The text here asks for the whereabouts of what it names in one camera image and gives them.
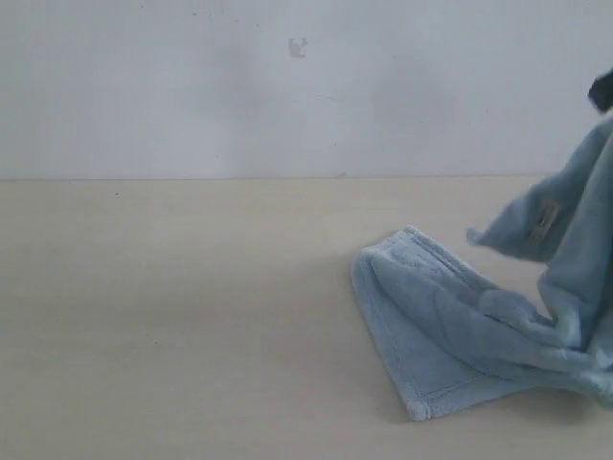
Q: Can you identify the light blue fluffy towel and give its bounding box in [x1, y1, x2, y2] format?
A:
[352, 120, 612, 421]

